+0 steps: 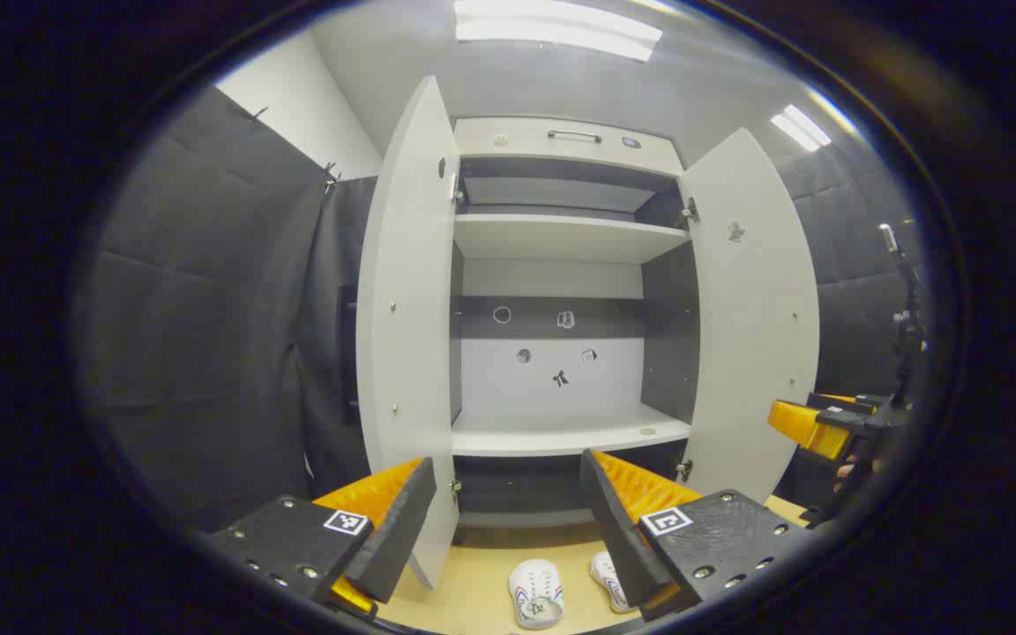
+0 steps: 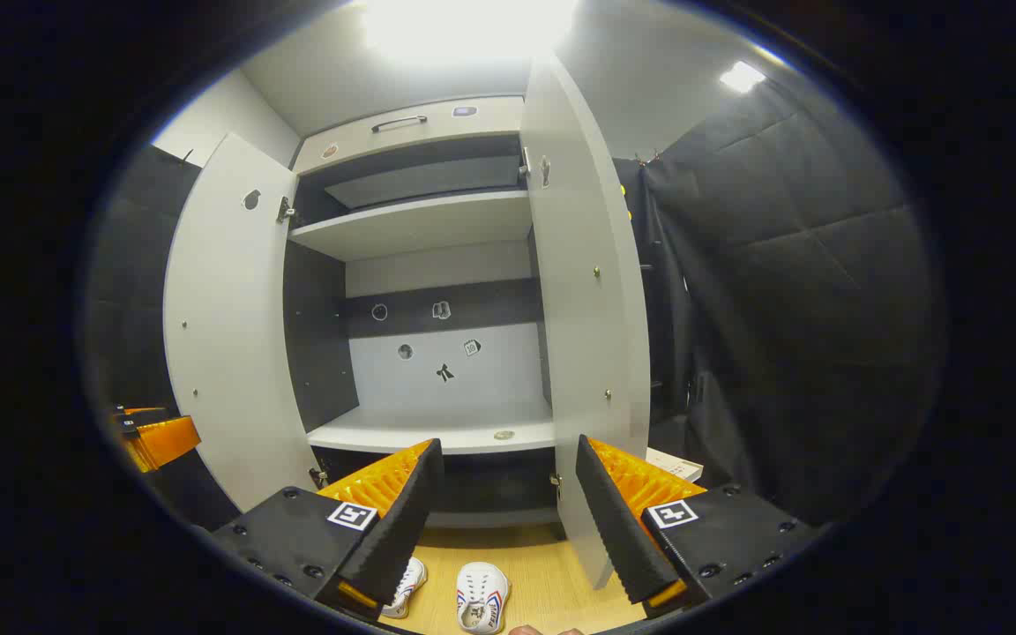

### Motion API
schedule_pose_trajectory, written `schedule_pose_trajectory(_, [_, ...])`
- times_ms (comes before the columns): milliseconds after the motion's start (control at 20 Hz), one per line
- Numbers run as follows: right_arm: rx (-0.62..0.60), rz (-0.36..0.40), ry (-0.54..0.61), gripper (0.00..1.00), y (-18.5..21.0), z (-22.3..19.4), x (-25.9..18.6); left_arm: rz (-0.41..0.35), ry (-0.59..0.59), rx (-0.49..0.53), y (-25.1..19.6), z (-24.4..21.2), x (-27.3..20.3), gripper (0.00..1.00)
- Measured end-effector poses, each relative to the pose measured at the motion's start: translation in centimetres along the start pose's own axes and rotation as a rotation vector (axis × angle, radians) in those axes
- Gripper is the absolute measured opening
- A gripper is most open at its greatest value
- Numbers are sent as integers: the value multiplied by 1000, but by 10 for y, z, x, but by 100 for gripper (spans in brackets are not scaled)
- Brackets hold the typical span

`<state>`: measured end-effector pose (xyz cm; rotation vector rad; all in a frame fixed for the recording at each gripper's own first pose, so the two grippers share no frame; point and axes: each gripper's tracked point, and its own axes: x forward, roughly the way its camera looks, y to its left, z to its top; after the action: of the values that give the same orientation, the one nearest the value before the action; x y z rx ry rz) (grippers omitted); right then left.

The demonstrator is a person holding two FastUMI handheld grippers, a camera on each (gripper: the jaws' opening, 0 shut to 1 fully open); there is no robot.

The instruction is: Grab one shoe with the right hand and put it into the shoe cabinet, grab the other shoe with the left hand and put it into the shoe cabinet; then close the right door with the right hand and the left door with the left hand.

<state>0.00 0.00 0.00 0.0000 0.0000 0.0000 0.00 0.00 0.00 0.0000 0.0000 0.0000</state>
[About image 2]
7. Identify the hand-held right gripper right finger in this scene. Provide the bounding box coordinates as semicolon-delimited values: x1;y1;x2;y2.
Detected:
575;434;826;618

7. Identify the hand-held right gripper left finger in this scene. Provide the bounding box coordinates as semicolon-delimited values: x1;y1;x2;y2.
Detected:
208;438;445;618

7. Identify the white shoe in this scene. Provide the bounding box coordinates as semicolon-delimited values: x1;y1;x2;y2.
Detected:
380;557;429;619
455;562;511;634

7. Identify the grey shoe cabinet door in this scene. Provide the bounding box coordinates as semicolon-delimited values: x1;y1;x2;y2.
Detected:
162;132;324;512
519;55;652;590

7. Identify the grey shoe cabinet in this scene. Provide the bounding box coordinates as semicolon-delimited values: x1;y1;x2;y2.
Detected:
283;95;562;530

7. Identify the grey cabinet drawer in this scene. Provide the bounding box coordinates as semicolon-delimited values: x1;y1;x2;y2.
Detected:
294;95;527;175

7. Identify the beige book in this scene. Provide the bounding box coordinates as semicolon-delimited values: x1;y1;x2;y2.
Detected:
646;448;705;483

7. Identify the small ceiling light panel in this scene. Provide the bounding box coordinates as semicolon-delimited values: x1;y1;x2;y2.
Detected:
720;60;766;94

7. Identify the large ceiling light panel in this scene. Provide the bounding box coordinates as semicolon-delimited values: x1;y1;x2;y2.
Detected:
362;0;579;64

